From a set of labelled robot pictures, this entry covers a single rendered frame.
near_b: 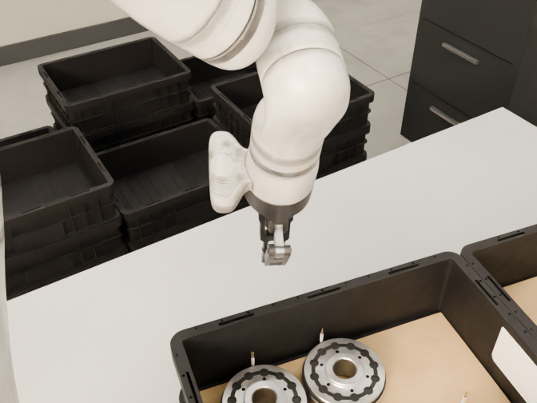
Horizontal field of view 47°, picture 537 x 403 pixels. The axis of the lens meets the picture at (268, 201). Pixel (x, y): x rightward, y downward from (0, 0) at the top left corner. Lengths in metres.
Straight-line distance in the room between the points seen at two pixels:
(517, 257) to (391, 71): 2.39
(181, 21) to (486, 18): 1.78
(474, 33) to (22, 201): 1.46
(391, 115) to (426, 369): 2.14
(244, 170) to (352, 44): 2.91
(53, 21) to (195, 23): 3.12
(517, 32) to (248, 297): 1.30
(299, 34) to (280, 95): 0.05
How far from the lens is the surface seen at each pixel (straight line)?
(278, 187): 0.61
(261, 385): 0.78
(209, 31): 0.43
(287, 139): 0.53
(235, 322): 0.76
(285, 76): 0.48
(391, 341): 0.88
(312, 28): 0.50
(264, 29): 0.45
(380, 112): 2.93
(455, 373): 0.87
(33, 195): 1.73
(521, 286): 1.00
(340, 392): 0.79
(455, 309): 0.90
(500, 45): 2.12
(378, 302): 0.85
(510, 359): 0.83
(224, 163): 0.64
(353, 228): 1.22
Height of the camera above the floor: 1.52
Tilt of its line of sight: 40 degrees down
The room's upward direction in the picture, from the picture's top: straight up
